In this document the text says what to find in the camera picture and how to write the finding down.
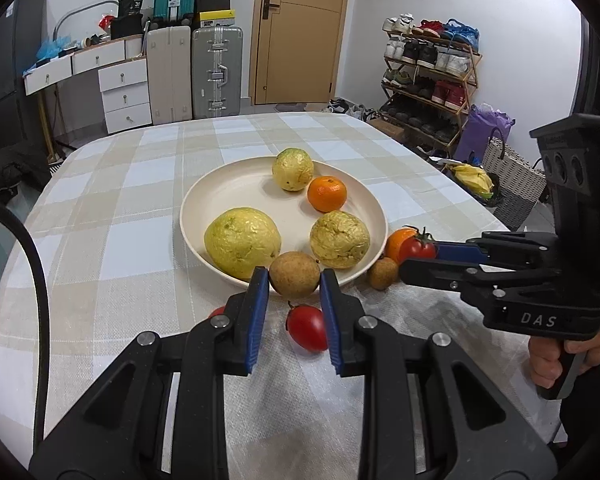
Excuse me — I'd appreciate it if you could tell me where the small red tomato with stem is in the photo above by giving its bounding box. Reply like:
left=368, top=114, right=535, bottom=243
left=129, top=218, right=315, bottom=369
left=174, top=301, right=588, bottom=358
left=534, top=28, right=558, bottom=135
left=398, top=230, right=437, bottom=263

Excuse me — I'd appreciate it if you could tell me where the oval red tomato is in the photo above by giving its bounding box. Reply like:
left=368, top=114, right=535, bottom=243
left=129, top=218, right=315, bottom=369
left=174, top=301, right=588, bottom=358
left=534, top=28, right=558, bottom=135
left=286, top=304, right=328, bottom=353

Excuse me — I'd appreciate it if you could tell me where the brown longan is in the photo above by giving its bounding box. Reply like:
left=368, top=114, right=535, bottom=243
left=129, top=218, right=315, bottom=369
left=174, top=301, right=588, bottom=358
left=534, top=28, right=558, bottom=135
left=367, top=257, right=399, bottom=290
left=270, top=252, right=321, bottom=299

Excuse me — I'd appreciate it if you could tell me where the round red tomato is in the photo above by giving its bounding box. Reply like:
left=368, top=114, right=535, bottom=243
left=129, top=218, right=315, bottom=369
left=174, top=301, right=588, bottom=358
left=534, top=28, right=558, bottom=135
left=208, top=306, right=226, bottom=318

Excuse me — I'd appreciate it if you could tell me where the orange mandarin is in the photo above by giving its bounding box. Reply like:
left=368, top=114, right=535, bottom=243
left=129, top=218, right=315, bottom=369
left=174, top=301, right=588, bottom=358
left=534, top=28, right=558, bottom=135
left=384, top=226, right=418, bottom=264
left=306, top=176, right=348, bottom=214

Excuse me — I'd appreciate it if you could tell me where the wrinkled yellow guava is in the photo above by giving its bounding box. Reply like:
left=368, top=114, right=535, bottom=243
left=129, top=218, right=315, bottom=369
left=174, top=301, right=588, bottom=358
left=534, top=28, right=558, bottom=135
left=310, top=210, right=370, bottom=270

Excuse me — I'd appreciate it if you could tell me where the large yellow-green guava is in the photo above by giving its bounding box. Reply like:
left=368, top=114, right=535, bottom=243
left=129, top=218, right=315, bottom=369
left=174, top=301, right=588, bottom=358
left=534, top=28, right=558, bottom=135
left=272, top=148, right=314, bottom=192

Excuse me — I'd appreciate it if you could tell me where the right hand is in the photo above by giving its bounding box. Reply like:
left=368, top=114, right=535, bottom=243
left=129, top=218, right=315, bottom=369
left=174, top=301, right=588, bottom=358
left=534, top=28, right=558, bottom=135
left=528, top=330, right=600, bottom=389

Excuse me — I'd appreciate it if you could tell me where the bunch of yellow bananas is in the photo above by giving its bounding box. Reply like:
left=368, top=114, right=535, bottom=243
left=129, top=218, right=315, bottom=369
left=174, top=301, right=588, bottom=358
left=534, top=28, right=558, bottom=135
left=451, top=164, right=494, bottom=200

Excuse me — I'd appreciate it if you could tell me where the cream round plate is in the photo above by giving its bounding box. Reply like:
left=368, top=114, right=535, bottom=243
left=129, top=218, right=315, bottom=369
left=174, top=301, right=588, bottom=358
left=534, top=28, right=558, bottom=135
left=180, top=155, right=389, bottom=289

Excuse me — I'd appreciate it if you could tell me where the woven basket bag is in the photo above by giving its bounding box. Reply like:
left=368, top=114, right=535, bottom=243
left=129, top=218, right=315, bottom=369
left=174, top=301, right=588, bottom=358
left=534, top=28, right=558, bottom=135
left=482, top=131, right=545, bottom=231

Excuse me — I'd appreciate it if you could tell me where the purple bag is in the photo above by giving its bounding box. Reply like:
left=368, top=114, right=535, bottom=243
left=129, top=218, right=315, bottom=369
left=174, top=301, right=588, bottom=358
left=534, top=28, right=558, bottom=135
left=453, top=103, right=516, bottom=165

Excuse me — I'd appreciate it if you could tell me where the checked beige tablecloth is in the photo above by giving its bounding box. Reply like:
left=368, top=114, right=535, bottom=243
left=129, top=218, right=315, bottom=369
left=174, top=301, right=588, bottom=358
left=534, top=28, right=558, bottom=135
left=0, top=113, right=559, bottom=479

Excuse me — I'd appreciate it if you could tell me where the wooden shoe rack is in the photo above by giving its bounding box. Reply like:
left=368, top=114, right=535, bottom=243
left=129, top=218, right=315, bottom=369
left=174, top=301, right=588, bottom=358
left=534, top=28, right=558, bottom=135
left=379, top=13, right=482, bottom=154

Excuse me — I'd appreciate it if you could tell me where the silver aluminium suitcase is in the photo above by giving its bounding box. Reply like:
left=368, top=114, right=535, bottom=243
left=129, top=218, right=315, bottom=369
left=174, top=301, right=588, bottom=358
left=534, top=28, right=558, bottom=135
left=192, top=26, right=242, bottom=119

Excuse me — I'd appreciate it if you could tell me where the beige suitcase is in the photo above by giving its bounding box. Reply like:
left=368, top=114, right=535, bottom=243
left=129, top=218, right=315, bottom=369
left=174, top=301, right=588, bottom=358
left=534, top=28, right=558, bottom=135
left=146, top=26, right=193, bottom=125

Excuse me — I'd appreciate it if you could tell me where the white drawer desk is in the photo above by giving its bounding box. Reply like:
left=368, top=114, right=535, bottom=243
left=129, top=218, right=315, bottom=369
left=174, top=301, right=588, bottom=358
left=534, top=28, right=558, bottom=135
left=23, top=35, right=151, bottom=134

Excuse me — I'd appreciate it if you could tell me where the wooden door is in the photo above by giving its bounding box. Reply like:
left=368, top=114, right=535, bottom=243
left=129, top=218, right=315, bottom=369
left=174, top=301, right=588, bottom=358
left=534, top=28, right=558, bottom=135
left=249, top=0, right=348, bottom=105

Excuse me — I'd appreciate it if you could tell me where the black box on desk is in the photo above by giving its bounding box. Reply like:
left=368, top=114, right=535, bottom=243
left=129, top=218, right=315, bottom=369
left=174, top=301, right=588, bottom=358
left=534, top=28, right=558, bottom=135
left=110, top=0, right=144, bottom=40

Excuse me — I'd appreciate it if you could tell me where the blue plastic bag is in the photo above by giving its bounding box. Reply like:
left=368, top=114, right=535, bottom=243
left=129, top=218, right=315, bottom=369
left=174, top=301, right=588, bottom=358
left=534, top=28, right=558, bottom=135
left=36, top=36, right=72, bottom=62

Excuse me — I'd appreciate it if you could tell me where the dark grey refrigerator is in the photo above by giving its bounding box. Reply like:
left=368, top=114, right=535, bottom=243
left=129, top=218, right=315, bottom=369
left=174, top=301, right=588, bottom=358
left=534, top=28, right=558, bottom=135
left=0, top=0, right=44, bottom=149

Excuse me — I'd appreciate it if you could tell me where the black cable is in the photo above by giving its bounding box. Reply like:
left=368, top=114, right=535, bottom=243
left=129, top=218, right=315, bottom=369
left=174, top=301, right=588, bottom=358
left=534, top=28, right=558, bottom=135
left=0, top=208, right=51, bottom=456

